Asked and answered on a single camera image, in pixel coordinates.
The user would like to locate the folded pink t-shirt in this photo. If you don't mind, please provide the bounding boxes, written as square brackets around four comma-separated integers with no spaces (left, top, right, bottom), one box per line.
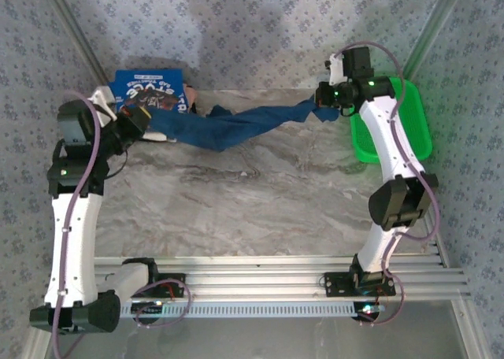
[183,85,202,117]

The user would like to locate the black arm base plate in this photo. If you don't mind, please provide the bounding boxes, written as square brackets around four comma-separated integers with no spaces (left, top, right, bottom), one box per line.
[323,272,397,298]
[149,272,187,299]

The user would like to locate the grey slotted cable duct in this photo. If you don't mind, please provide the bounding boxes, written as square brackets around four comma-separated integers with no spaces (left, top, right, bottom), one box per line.
[117,300,389,320]

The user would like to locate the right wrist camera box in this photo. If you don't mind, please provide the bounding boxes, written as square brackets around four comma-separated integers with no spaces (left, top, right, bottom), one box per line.
[325,46,374,87]

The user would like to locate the aluminium extrusion rail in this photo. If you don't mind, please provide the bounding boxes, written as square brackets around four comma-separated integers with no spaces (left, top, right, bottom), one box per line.
[92,255,472,301]

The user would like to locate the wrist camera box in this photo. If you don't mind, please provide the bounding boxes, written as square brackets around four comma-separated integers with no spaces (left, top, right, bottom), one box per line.
[325,46,374,87]
[56,89,118,148]

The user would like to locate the aluminium table side rail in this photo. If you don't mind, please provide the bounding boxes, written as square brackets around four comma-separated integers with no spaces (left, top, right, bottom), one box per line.
[423,217,452,268]

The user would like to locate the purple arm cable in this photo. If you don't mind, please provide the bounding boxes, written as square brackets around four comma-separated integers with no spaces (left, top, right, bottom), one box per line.
[50,91,193,359]
[334,40,440,328]

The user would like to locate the green plastic mesh basket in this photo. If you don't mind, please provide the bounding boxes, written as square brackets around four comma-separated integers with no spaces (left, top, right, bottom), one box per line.
[349,76,433,164]

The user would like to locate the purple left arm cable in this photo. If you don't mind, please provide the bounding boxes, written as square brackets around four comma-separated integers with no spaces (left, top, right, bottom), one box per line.
[50,91,193,359]

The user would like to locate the navy blue t-shirt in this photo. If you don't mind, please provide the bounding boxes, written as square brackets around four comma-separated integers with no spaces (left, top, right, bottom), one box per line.
[149,100,340,153]

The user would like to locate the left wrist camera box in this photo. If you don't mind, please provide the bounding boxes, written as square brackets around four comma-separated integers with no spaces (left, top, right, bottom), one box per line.
[56,89,118,148]

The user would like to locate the small black controller board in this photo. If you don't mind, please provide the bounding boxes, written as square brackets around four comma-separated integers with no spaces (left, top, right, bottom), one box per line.
[352,302,385,323]
[131,300,165,324]

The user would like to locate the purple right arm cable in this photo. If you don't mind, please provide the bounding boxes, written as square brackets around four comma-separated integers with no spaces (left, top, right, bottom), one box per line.
[334,40,440,328]

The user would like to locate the folded blue printed t-shirt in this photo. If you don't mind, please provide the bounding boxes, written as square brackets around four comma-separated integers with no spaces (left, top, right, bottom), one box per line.
[108,69,189,115]

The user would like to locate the aluminium frame post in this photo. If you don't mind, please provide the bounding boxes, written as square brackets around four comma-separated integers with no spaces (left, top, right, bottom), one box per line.
[401,0,472,84]
[39,0,118,100]

